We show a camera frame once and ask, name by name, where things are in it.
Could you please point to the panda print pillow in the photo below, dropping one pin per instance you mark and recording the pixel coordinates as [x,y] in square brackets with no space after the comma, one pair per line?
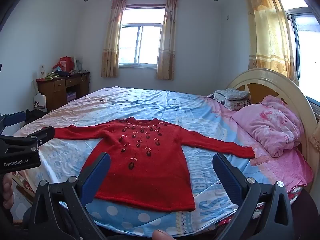
[220,101]

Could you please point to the red bag on desk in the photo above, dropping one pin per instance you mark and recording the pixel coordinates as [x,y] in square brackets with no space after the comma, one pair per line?
[66,63]

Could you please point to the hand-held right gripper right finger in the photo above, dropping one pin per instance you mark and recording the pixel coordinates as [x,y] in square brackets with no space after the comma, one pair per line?
[227,177]

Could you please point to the cream wooden headboard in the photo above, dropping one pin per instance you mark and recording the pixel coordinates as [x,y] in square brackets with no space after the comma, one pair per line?
[272,82]

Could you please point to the red flower print pillow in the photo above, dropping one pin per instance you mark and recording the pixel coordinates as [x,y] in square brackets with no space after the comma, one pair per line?
[241,103]

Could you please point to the red patterned bed cover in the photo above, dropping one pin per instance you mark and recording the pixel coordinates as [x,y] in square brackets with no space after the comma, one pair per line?
[21,182]

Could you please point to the brown wooden desk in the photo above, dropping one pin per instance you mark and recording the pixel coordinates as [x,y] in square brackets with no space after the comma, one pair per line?
[62,90]

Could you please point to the white framed window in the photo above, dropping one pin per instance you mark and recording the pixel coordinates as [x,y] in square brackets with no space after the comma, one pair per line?
[142,35]

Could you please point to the grey floral pillow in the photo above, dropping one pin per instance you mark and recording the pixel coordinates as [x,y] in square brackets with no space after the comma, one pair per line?
[232,93]

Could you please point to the red embroidered sweater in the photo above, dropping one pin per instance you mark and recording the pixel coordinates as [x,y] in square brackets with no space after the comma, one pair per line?
[147,170]

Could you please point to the large sliding window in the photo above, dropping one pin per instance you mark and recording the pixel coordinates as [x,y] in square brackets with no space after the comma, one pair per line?
[306,55]

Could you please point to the black bag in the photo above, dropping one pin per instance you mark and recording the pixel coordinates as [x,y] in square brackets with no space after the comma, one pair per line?
[35,116]

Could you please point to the white paper bag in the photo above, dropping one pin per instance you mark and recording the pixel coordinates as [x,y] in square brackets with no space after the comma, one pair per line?
[40,102]

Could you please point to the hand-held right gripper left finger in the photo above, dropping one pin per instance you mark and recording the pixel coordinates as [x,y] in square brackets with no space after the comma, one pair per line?
[100,171]

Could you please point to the small white printed bag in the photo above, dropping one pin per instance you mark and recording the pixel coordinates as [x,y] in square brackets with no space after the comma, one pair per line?
[42,72]

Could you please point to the person's right hand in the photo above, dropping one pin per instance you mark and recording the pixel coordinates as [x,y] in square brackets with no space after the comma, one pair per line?
[162,235]

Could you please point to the blue dotted bed sheet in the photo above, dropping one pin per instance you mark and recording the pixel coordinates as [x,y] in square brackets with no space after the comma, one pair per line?
[175,107]

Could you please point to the beige floral curtain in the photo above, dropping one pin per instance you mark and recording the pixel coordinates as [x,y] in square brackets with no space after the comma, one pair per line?
[315,140]

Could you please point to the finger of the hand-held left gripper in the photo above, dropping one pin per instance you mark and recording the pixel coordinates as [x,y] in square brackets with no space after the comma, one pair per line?
[41,134]
[15,118]

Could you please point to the yellow patterned curtain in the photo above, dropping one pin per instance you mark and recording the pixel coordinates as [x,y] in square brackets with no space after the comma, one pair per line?
[267,30]

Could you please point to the pile of clothes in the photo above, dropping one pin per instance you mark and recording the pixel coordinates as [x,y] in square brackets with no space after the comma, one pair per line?
[57,74]

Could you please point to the person's left hand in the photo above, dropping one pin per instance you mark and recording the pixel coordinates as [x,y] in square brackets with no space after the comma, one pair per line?
[8,192]

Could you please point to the pink pillow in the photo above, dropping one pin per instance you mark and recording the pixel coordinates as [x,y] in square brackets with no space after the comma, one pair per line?
[270,125]

